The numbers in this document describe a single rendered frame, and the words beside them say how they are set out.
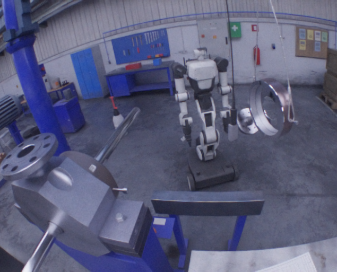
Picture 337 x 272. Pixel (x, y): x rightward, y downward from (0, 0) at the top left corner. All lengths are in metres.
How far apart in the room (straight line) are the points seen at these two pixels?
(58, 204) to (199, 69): 1.48
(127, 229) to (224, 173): 1.61
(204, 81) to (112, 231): 1.45
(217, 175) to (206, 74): 1.08
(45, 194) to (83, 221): 0.15
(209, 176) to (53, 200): 1.72
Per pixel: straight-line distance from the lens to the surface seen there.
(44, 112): 2.67
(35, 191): 0.67
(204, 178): 2.07
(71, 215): 0.65
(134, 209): 0.72
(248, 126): 1.42
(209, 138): 1.89
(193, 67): 1.68
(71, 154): 0.87
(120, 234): 0.67
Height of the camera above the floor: 1.66
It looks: 31 degrees down
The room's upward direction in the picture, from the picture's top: 10 degrees counter-clockwise
